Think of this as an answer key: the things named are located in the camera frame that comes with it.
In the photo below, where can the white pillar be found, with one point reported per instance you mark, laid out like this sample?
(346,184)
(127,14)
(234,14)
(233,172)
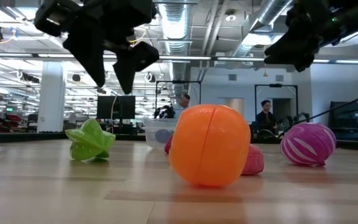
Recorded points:
(51,99)

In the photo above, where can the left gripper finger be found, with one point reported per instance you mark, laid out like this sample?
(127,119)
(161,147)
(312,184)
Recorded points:
(87,53)
(132,62)

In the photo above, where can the green toy starfruit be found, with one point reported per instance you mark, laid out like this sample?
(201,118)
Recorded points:
(89,140)

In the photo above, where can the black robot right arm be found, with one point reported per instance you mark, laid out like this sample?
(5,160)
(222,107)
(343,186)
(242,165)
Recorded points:
(356,15)

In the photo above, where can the person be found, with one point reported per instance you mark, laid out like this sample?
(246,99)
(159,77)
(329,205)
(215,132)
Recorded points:
(183,101)
(266,119)

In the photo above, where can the red toy strawberry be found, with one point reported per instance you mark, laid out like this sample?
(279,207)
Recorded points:
(168,145)

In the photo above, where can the silver ventilation duct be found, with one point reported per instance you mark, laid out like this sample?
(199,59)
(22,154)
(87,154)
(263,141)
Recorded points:
(176,25)
(272,11)

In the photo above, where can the black background monitor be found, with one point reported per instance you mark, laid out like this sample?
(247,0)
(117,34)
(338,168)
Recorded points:
(117,107)

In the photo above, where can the black cabinet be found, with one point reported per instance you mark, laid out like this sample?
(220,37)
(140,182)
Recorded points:
(350,115)

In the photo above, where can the purple toy eggplant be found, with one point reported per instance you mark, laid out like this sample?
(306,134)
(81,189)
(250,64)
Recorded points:
(163,136)

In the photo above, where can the black background robot arm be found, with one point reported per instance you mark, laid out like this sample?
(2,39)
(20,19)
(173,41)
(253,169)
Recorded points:
(166,112)
(300,117)

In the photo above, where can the orange toy orange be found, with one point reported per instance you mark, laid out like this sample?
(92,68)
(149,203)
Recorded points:
(210,146)

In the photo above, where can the clear plastic tupperware container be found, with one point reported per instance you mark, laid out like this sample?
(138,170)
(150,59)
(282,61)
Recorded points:
(154,130)

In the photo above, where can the small pink toy fruit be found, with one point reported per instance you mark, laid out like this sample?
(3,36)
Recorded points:
(255,160)

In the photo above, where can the magenta striped toy vegetable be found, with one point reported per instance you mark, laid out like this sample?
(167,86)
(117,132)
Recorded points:
(306,144)

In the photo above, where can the long white light bar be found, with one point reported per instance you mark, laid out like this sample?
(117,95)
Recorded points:
(191,58)

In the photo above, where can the black metal rig frame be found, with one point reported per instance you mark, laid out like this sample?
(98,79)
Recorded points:
(275,85)

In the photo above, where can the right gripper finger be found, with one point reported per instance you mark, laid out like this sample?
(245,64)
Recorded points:
(291,49)
(305,63)

